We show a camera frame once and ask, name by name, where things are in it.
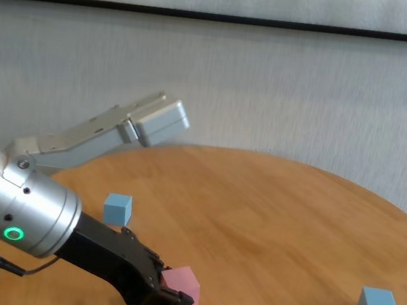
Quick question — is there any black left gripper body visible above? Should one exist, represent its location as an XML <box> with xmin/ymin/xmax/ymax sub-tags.
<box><xmin>49</xmin><ymin>211</ymin><xmax>170</xmax><ymax>305</ymax></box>

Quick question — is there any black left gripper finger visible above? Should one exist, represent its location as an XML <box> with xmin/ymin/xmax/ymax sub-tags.
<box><xmin>115</xmin><ymin>225</ymin><xmax>170</xmax><ymax>273</ymax></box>
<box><xmin>140</xmin><ymin>283</ymin><xmax>197</xmax><ymax>305</ymax></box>

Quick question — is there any pink cube block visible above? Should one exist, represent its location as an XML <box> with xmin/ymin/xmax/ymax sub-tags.
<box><xmin>158</xmin><ymin>263</ymin><xmax>204</xmax><ymax>305</ymax></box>

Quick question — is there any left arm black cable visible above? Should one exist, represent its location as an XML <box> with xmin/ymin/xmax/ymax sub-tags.
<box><xmin>0</xmin><ymin>238</ymin><xmax>61</xmax><ymax>281</ymax></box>

